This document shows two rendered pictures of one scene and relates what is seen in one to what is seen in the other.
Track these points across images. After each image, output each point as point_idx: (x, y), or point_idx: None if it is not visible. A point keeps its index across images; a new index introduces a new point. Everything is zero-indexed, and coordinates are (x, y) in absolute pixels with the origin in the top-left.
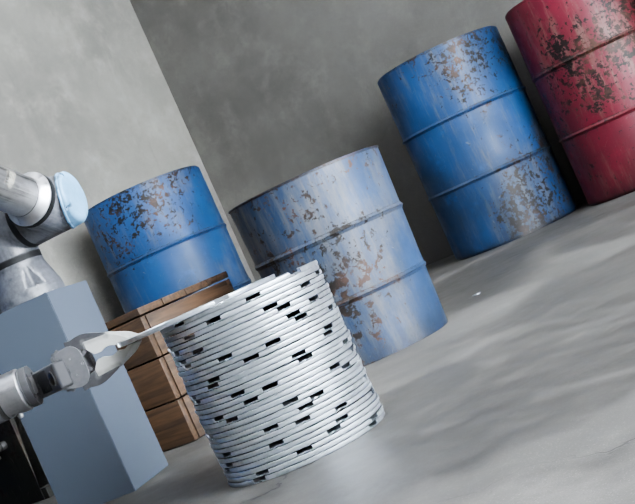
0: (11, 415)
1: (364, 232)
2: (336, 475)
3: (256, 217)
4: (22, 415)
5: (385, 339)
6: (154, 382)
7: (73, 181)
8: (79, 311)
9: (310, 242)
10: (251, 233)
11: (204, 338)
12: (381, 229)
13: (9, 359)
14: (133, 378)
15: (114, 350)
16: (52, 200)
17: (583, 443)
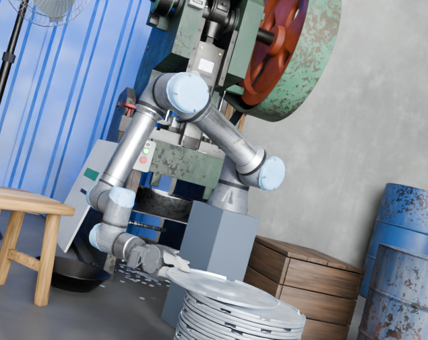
0: (116, 256)
1: None
2: None
3: (383, 258)
4: (123, 260)
5: None
6: (269, 293)
7: (280, 166)
8: (238, 231)
9: (397, 298)
10: (376, 264)
11: (190, 307)
12: None
13: (192, 227)
14: (265, 282)
15: (245, 263)
16: (256, 168)
17: None
